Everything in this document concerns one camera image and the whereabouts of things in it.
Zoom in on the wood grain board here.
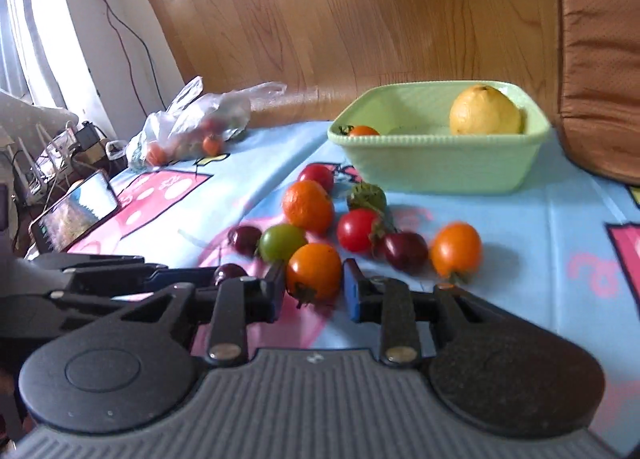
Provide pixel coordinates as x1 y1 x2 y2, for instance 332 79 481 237
131 0 640 137

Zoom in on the light green plastic basket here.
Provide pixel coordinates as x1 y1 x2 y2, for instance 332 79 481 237
327 80 552 195

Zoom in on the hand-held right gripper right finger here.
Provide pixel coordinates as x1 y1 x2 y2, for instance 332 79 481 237
343 258 507 367

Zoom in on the dark purple cherry tomato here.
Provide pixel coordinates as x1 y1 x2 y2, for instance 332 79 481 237
213 263 249 287
378 231 430 272
227 226 263 257

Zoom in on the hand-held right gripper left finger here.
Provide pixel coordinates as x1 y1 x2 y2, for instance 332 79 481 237
112 261 287 366

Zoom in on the red cherry tomato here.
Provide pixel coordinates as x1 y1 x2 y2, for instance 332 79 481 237
336 209 386 254
298 164 335 194

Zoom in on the tomato with large green calyx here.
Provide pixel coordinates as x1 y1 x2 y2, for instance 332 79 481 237
346 182 387 215

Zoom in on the yellow lemon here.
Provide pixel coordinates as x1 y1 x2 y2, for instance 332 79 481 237
449 84 525 136

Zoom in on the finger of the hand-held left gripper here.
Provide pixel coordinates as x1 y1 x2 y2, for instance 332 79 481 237
31 253 171 291
47 284 168 309

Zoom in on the clear plastic bag of tomatoes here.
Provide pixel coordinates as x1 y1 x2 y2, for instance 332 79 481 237
125 75 288 171

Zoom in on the dark red wall cable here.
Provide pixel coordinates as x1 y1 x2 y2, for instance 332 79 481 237
70 0 168 112

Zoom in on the green cherry tomato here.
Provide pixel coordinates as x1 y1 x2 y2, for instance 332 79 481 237
257 224 308 263

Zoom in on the black power adapter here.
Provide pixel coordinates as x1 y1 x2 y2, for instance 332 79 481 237
75 123 105 151

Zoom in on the black smartphone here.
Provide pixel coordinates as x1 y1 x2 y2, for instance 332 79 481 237
28 170 121 255

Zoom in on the blue cartoon printed blanket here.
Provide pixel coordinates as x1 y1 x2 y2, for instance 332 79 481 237
25 119 640 459

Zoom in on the brown seat cushion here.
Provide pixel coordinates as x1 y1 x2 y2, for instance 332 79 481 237
552 0 640 187

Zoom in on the white router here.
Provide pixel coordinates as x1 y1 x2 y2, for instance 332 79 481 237
7 124 53 202

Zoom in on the white window curtain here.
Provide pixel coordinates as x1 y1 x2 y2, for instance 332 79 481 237
0 0 68 107

